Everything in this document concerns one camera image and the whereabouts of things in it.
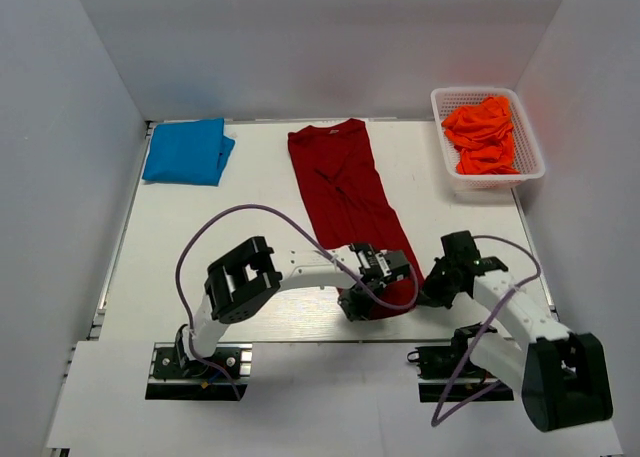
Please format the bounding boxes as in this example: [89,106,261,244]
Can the dark red t-shirt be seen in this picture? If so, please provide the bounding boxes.
[286,117,426,321]

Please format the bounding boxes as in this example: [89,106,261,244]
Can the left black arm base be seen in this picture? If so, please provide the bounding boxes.
[145,343,252,402]

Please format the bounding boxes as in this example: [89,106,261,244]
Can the orange t-shirt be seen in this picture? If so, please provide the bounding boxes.
[441,96,519,175]

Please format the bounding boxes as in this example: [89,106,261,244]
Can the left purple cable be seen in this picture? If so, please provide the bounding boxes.
[174,204,420,401]

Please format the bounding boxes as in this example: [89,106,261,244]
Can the white plastic basket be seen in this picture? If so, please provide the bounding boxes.
[431,87,545,193]

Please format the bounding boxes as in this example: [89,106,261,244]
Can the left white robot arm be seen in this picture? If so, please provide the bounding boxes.
[174,236,418,376]

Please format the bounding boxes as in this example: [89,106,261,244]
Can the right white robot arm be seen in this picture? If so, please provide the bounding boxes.
[407,231,613,432]

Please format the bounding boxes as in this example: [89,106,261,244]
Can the folded blue t-shirt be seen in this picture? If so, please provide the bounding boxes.
[142,118,235,186]

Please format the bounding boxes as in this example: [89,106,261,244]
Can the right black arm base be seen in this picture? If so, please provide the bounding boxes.
[406,345,514,403]

